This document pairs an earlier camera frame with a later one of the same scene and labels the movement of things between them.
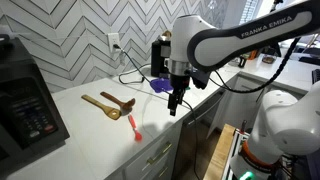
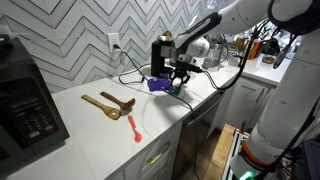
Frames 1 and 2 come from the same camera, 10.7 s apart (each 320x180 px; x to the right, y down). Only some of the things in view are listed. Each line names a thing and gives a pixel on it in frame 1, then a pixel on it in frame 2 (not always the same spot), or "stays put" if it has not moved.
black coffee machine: [160, 52] stays put
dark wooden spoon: [126, 107] stays put
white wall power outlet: [114, 39] stays put
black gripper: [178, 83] to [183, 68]
